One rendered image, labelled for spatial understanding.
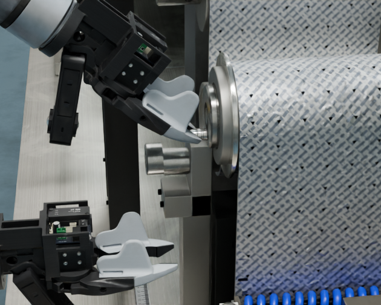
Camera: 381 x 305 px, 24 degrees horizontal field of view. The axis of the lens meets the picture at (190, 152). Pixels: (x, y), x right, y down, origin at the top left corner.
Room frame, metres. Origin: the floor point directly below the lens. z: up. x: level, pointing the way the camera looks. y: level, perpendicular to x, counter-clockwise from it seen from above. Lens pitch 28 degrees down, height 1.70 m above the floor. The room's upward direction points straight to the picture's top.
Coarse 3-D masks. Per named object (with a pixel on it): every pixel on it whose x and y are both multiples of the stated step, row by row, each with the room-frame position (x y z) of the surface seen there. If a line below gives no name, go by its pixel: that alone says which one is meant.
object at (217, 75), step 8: (216, 72) 0.92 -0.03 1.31; (224, 72) 0.92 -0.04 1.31; (216, 80) 0.92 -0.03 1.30; (224, 80) 0.91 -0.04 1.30; (224, 88) 0.90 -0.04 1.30; (224, 96) 0.89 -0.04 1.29; (224, 104) 0.88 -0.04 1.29; (224, 112) 0.88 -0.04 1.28; (224, 120) 0.88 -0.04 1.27; (224, 128) 0.87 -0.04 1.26; (224, 136) 0.87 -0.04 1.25; (224, 144) 0.87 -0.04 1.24; (216, 152) 0.91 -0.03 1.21; (224, 152) 0.88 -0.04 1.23; (216, 160) 0.91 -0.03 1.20; (224, 160) 0.88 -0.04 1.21
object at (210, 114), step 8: (208, 88) 0.92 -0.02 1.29; (216, 88) 0.93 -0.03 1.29; (208, 96) 0.91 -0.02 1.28; (216, 96) 0.91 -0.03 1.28; (208, 104) 0.91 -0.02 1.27; (216, 104) 0.90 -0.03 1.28; (208, 112) 0.91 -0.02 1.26; (216, 112) 0.90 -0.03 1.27; (208, 120) 0.92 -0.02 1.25; (216, 120) 0.89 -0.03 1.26; (208, 128) 0.91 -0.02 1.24; (216, 128) 0.89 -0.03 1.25; (208, 136) 0.91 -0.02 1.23; (216, 136) 0.89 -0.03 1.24; (208, 144) 0.91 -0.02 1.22; (216, 144) 0.90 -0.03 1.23
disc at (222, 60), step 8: (224, 56) 0.93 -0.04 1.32; (216, 64) 0.99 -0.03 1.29; (224, 64) 0.93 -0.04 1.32; (232, 72) 0.90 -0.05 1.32; (232, 80) 0.89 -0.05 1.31; (232, 88) 0.88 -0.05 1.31; (232, 96) 0.88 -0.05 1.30; (232, 104) 0.87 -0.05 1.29; (232, 112) 0.87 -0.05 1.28; (232, 120) 0.87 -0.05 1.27; (232, 128) 0.87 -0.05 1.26; (232, 136) 0.86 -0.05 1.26; (232, 144) 0.86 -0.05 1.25; (232, 152) 0.86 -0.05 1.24; (232, 160) 0.86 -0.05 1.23; (224, 168) 0.91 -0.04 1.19; (232, 168) 0.87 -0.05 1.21; (232, 176) 0.89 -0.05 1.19
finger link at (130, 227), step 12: (132, 216) 0.88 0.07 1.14; (120, 228) 0.88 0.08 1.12; (132, 228) 0.88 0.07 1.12; (144, 228) 0.89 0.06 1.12; (96, 240) 0.87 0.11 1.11; (108, 240) 0.88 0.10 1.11; (120, 240) 0.88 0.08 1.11; (144, 240) 0.88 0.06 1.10; (156, 240) 0.89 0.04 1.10; (108, 252) 0.86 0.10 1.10; (156, 252) 0.88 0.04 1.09
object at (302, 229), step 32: (256, 192) 0.87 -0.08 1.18; (288, 192) 0.88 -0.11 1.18; (320, 192) 0.88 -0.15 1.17; (352, 192) 0.89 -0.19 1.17; (256, 224) 0.87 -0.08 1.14; (288, 224) 0.88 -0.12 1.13; (320, 224) 0.88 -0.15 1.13; (352, 224) 0.89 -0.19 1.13; (256, 256) 0.87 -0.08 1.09; (288, 256) 0.88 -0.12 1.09; (320, 256) 0.88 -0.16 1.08; (352, 256) 0.89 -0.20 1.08; (256, 288) 0.87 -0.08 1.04; (288, 288) 0.88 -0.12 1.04; (320, 288) 0.88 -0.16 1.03; (352, 288) 0.89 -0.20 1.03
